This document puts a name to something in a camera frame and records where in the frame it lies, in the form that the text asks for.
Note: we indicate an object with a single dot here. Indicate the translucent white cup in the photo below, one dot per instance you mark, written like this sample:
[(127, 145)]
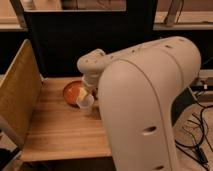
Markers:
[(86, 105)]

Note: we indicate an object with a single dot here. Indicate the black back panel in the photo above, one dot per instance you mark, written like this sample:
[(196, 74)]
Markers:
[(59, 39)]

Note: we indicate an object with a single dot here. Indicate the orange ceramic plate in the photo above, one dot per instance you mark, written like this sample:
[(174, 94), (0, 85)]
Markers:
[(71, 92)]

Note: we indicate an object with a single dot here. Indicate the wooden side panel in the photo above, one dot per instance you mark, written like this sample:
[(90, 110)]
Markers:
[(19, 90)]

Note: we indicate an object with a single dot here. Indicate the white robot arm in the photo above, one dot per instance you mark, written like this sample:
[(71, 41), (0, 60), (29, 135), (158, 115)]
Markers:
[(136, 88)]

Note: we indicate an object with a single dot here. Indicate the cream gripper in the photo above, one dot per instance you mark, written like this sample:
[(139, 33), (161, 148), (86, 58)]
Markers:
[(83, 93)]

